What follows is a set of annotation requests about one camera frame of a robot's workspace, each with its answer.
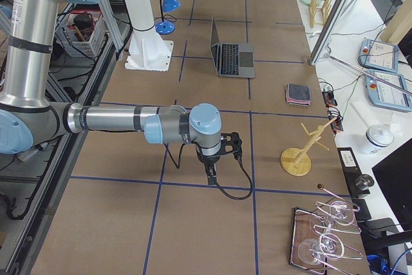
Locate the upper clear wine glass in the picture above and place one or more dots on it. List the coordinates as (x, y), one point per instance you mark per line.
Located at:
(342, 213)

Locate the wooden mug tree stand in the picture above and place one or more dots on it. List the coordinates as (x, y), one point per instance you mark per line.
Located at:
(295, 161)

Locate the white central pillar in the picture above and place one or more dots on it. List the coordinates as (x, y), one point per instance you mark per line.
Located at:
(147, 50)

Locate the blue desk lamp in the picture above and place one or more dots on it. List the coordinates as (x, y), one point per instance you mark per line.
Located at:
(165, 27)

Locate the aluminium frame post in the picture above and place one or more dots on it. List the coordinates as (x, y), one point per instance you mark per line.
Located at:
(335, 13)

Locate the grey laptop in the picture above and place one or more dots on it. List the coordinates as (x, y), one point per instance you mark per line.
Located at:
(232, 60)

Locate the near teach pendant tablet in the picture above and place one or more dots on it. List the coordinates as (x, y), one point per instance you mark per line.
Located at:
(379, 86)

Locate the black monitor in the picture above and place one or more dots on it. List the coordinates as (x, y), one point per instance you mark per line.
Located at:
(393, 175)

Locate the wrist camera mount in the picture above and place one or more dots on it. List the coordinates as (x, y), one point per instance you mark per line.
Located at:
(232, 145)

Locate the wooden dish rack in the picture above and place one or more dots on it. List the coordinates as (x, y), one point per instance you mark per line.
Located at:
(319, 6)

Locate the clear wine glass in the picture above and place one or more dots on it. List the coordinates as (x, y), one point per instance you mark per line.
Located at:
(342, 213)
(315, 251)

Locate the lower clear wine glass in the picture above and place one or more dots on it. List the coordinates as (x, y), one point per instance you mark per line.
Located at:
(315, 251)

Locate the black label box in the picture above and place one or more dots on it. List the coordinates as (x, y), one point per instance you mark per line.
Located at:
(351, 172)

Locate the white plastic basket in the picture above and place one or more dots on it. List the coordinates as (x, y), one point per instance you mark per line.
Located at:
(81, 32)

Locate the black power strip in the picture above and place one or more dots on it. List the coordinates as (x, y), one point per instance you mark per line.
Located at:
(333, 111)

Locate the far teach pendant tablet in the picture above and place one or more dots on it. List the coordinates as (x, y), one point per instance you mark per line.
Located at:
(378, 55)

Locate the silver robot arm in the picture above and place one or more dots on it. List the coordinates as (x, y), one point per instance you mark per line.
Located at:
(28, 118)

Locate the grey pink folded cloth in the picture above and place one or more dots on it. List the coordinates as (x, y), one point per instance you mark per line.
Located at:
(298, 94)

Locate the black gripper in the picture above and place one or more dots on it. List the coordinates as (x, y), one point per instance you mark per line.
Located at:
(208, 160)

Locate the white ceramic lidded jar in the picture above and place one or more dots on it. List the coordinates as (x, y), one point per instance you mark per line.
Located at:
(377, 137)

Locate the teach pendant tablet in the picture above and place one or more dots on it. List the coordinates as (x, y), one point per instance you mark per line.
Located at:
(378, 55)
(379, 86)

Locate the wine glass holder tray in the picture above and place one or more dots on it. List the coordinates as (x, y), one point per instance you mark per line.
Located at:
(311, 224)

